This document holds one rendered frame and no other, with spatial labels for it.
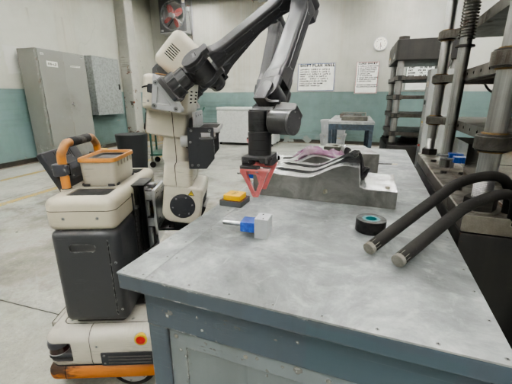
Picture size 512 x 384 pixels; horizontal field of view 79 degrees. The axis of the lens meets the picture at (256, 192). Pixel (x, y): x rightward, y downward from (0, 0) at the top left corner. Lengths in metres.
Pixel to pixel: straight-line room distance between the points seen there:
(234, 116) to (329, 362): 7.62
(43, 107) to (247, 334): 6.28
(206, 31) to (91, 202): 8.39
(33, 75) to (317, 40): 5.96
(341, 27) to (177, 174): 7.56
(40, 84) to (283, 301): 6.33
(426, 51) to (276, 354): 5.41
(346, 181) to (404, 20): 7.62
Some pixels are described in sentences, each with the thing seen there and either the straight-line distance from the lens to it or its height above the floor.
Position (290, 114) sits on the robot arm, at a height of 1.12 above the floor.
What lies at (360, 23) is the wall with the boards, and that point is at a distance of 8.55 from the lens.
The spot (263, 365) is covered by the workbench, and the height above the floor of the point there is 0.64.
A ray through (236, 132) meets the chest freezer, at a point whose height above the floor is 0.33.
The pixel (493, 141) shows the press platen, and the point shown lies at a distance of 1.22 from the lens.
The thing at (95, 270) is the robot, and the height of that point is 0.53.
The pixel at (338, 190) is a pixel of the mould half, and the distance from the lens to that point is 1.11.
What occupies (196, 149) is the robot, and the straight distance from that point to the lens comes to 1.24.
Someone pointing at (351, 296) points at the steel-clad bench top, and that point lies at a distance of 0.63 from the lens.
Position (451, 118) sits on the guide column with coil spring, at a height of 1.05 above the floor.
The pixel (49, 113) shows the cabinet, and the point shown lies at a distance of 6.66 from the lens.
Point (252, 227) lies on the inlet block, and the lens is 0.82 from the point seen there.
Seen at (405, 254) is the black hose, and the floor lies 0.83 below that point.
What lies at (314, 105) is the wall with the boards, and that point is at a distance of 8.45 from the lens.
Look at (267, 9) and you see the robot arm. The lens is 1.10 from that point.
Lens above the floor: 1.15
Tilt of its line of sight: 17 degrees down
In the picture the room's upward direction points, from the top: straight up
